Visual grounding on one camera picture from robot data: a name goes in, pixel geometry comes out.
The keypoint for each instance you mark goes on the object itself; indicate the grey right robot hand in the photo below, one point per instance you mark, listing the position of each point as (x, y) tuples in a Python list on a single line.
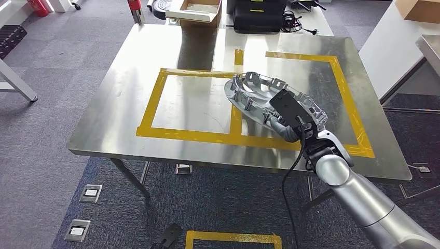
[(277, 124)]

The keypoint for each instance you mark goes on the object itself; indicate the grey plastic wheel cover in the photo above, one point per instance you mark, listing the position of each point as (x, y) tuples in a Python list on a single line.
[(247, 89)]

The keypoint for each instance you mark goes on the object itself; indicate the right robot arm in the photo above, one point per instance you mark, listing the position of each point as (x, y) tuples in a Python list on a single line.
[(361, 199)]

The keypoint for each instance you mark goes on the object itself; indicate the black robot torso part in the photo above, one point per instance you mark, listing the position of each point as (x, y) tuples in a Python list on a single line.
[(168, 237)]

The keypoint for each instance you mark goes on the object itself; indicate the stainless steel workbench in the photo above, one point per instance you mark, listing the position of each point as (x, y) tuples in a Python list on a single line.
[(120, 120)]

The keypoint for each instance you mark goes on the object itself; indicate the large yellow table tape rectangle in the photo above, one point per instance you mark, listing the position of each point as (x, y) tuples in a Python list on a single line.
[(347, 99)]

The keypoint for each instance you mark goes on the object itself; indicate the floor socket with white insert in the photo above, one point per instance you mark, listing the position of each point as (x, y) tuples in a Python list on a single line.
[(184, 169), (77, 231), (91, 193)]

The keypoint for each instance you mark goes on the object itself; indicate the black equipment case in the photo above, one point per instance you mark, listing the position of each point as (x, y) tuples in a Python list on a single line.
[(256, 19)]

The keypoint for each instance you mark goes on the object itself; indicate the yellow floor tape square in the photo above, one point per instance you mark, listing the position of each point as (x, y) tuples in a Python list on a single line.
[(233, 237)]

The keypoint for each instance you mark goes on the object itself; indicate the small yellow table tape rectangle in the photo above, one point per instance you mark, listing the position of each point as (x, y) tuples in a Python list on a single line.
[(151, 106)]

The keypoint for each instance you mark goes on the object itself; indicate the open cardboard box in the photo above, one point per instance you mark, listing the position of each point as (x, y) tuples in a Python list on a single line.
[(202, 17)]

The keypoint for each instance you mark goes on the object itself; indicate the floor socket with plug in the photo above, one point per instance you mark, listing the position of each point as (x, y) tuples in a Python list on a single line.
[(425, 170)]

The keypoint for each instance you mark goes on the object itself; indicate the black round disc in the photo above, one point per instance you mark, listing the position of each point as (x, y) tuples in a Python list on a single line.
[(161, 8)]

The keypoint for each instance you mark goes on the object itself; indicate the stainless steel table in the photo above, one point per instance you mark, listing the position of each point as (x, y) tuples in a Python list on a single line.
[(429, 48)]

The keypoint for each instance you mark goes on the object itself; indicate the closed cardboard box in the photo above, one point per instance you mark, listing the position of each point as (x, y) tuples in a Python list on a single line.
[(419, 10)]

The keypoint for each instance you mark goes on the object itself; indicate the white base block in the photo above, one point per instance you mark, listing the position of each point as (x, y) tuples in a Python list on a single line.
[(58, 5)]

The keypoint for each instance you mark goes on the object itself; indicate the red fire extinguisher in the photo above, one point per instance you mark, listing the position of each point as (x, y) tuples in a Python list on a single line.
[(37, 7)]

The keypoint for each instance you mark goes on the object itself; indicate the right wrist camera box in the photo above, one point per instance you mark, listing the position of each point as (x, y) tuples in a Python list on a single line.
[(290, 108)]

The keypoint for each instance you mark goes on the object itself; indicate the white desk dark frame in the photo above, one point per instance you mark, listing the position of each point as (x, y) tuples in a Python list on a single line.
[(385, 51)]

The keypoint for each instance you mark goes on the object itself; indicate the red metal post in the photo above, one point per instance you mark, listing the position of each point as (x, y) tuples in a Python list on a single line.
[(135, 10)]

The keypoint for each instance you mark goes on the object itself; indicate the white frame table leg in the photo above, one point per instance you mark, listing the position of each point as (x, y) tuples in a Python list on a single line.
[(19, 84)]

